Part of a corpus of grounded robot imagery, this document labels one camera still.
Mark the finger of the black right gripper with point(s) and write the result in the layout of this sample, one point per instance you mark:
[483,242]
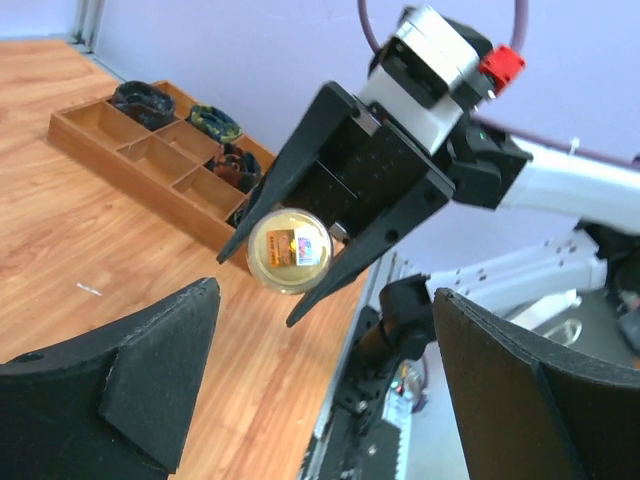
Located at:
[300,176]
[426,197]

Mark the right aluminium frame post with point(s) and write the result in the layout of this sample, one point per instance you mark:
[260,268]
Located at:
[86,25]

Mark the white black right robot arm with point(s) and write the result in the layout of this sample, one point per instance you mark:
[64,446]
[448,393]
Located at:
[499,217]

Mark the brown wooden compartment tray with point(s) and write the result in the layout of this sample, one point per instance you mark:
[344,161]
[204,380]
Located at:
[168,170]

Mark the blue yellow rolled tie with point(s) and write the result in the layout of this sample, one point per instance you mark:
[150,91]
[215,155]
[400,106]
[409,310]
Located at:
[214,123]

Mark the black orange rolled tie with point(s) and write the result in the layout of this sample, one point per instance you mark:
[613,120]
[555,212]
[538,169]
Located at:
[235,166]

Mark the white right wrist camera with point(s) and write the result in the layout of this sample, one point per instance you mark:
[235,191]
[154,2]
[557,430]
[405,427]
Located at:
[426,75]

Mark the dark patterned rolled tie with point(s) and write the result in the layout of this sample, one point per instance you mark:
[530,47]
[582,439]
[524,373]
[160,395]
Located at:
[237,215]

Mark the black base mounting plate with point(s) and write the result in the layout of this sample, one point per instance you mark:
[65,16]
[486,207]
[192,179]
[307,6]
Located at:
[368,422]

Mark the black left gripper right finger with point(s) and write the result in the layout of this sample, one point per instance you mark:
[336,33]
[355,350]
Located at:
[527,407]

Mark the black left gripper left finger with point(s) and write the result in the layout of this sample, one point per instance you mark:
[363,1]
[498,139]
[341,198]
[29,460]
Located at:
[116,402]

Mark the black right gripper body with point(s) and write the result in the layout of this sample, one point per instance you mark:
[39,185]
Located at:
[356,177]

